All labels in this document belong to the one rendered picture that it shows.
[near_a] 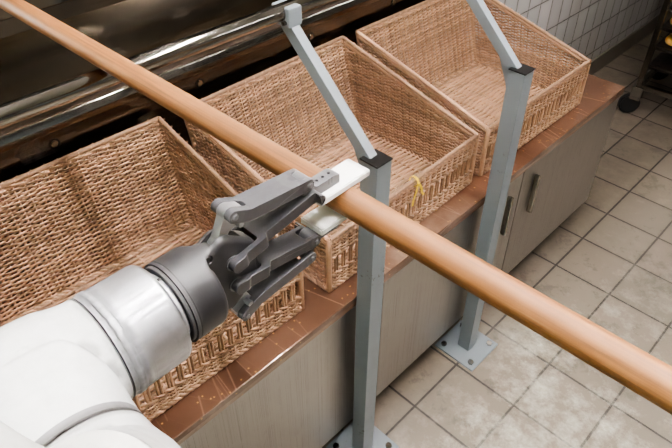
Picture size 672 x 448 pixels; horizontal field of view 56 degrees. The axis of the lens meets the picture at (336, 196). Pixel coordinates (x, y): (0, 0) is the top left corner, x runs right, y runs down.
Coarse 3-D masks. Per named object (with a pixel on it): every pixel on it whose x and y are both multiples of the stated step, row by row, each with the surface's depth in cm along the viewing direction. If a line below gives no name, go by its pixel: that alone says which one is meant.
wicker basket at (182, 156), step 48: (96, 144) 132; (144, 144) 140; (0, 192) 121; (48, 192) 128; (96, 192) 135; (144, 192) 142; (192, 192) 145; (0, 240) 123; (48, 240) 130; (192, 240) 147; (0, 288) 125; (48, 288) 132; (288, 288) 132; (240, 336) 120; (192, 384) 116
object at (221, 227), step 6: (222, 204) 51; (228, 204) 51; (234, 204) 52; (216, 210) 51; (222, 210) 51; (216, 216) 52; (222, 216) 51; (216, 222) 52; (222, 222) 51; (228, 222) 52; (216, 228) 52; (222, 228) 52; (228, 228) 52; (216, 234) 52; (222, 234) 52; (210, 240) 52
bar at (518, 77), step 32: (288, 0) 109; (320, 0) 113; (480, 0) 137; (224, 32) 100; (288, 32) 111; (160, 64) 94; (320, 64) 110; (512, 64) 138; (32, 96) 83; (64, 96) 85; (512, 96) 140; (0, 128) 81; (352, 128) 110; (512, 128) 144; (384, 160) 110; (512, 160) 151; (384, 192) 114; (480, 224) 165; (384, 256) 125; (480, 256) 171; (448, 352) 193; (480, 352) 193
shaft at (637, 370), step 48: (0, 0) 101; (96, 48) 86; (192, 96) 76; (240, 144) 69; (384, 240) 59; (432, 240) 56; (480, 288) 52; (528, 288) 51; (576, 336) 48; (624, 384) 46
